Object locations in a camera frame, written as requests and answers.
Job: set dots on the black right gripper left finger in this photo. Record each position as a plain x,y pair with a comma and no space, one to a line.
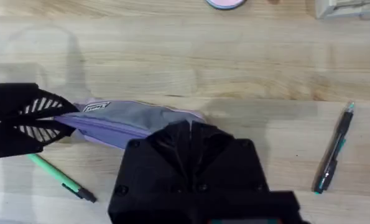
175,146

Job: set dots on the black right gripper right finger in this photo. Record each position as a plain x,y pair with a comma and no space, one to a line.
208,146

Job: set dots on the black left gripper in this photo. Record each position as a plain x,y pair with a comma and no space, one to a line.
4,102

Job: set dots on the purple and grey zip bag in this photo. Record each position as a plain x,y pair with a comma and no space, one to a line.
122,119

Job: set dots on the green pen with black tip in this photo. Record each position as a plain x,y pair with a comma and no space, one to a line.
52,172

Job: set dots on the black pen with teal clip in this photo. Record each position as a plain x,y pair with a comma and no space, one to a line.
335,149

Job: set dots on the pink round disc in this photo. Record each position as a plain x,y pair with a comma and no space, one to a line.
225,3

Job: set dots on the white box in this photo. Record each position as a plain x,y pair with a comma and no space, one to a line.
346,7

